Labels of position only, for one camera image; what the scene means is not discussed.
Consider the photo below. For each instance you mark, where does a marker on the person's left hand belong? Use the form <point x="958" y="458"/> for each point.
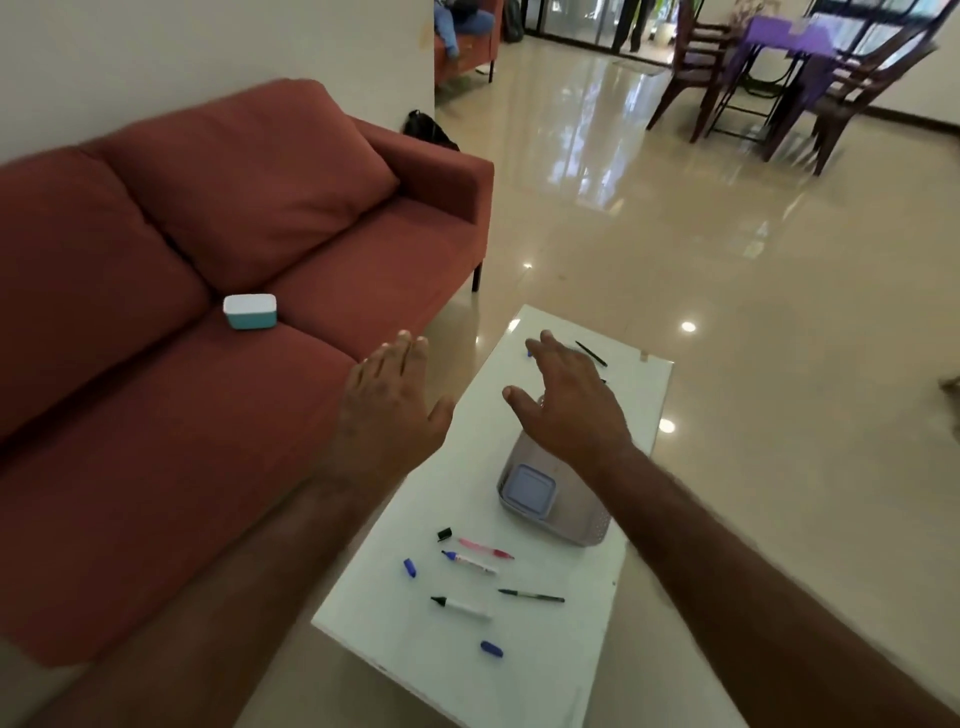
<point x="390" y="420"/>

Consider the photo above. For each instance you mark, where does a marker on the person's right hand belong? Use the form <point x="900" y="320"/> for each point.
<point x="574" y="412"/>

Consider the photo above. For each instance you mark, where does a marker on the person's left little finger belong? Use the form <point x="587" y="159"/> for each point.
<point x="358" y="379"/>

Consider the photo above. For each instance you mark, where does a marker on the person's left thumb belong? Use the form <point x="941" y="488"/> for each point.
<point x="441" y="420"/>

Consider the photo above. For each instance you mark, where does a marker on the person's left middle finger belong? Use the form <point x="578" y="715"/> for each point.
<point x="403" y="352"/>

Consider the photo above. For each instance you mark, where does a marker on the person's right thumb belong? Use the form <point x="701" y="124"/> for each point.
<point x="520" y="409"/>

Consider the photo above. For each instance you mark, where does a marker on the person's right forearm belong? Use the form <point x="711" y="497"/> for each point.
<point x="750" y="600"/>

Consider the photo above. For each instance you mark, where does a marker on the person's left forearm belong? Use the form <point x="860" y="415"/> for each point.
<point x="225" y="600"/>

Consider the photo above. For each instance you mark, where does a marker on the clear container with blue lid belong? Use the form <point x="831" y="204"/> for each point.
<point x="528" y="489"/>

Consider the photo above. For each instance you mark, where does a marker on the black pen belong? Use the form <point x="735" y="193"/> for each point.
<point x="591" y="354"/>

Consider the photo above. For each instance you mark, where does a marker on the grey plastic basket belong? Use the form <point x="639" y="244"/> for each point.
<point x="566" y="510"/>

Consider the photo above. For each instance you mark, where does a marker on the teal box with white lid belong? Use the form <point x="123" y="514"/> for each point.
<point x="250" y="311"/>

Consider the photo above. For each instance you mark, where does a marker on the pink pen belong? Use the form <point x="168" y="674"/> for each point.
<point x="486" y="549"/>

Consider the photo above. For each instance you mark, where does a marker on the red fabric sofa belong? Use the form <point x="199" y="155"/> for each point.
<point x="225" y="337"/>

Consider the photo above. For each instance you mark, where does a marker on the white marker with blue tip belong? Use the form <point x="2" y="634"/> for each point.
<point x="469" y="564"/>

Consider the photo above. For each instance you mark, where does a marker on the green pen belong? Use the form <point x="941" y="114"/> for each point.
<point x="531" y="596"/>

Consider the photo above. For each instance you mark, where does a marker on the white marker with black tip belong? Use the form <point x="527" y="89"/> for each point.
<point x="460" y="608"/>

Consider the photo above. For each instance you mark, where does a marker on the black bag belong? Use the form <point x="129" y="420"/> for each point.
<point x="429" y="130"/>

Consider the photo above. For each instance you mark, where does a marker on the large red back cushion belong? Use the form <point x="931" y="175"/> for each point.
<point x="247" y="180"/>
<point x="82" y="285"/>

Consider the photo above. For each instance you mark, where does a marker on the orange armchair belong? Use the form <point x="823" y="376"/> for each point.
<point x="469" y="45"/>

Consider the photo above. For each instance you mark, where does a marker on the black backpack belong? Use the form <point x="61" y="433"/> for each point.
<point x="513" y="21"/>

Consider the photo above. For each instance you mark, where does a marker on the grey doormat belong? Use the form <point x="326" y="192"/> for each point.
<point x="639" y="66"/>

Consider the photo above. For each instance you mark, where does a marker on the dark wooden chair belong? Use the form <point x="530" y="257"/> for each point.
<point x="855" y="90"/>
<point x="697" y="60"/>

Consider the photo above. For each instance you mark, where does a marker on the white plant pot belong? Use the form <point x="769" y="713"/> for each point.
<point x="665" y="34"/>

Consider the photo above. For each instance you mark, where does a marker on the table with purple cloth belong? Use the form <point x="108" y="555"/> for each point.
<point x="787" y="41"/>

